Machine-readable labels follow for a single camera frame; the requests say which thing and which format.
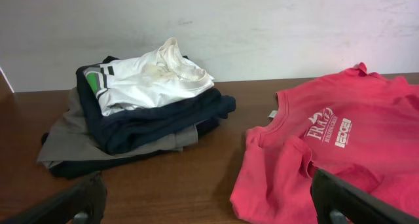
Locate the red orange printed t-shirt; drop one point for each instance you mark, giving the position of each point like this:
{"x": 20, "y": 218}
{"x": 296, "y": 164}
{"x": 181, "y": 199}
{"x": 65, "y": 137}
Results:
{"x": 358, "y": 126}

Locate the navy folded garment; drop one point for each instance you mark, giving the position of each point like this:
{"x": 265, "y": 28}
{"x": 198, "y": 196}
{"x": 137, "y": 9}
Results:
{"x": 129, "y": 130}

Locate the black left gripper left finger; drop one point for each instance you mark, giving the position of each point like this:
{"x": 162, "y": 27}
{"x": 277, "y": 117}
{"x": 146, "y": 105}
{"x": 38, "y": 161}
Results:
{"x": 83, "y": 202}

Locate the grey folded garment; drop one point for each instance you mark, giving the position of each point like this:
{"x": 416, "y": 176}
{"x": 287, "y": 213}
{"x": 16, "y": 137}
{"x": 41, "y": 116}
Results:
{"x": 69, "y": 140}

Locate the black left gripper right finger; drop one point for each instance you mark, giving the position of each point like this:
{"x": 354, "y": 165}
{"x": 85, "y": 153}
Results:
{"x": 336, "y": 201}

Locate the white folded t-shirt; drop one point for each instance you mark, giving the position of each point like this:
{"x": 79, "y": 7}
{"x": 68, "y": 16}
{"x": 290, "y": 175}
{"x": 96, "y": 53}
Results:
{"x": 155, "y": 79}

